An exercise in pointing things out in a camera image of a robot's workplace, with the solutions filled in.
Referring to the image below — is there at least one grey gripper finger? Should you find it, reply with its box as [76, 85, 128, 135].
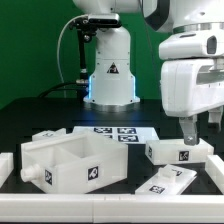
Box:
[208, 107, 223, 133]
[179, 115, 199, 146]

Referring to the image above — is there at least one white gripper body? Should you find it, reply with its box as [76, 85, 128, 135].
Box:
[159, 23, 224, 117]

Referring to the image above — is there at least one white cabinet door panel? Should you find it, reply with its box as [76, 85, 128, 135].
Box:
[145, 139, 214, 165]

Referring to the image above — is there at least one white door panel with knob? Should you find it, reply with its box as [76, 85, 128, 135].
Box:
[135, 164, 197, 195]

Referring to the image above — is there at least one white cabinet body box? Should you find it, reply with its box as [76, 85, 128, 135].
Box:
[20, 130, 128, 194]

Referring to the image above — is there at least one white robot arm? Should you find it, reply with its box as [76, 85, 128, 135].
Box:
[73, 0, 224, 145]

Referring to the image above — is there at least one white right fence block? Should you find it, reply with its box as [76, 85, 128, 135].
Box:
[205, 155, 224, 194]

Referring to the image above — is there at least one white marker sheet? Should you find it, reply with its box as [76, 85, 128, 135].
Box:
[73, 126, 158, 144]

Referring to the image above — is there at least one white flat panel piece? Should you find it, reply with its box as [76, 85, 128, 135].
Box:
[32, 128, 66, 141]

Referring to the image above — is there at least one black camera on stand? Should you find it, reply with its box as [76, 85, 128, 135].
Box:
[69, 13, 121, 100]

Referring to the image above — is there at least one black base cable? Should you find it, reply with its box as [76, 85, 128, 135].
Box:
[38, 81, 88, 99]

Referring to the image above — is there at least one grey camera cable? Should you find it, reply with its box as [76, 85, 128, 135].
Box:
[56, 14, 88, 84]

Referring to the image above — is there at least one white front fence rail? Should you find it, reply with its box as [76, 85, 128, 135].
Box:
[0, 194, 224, 224]

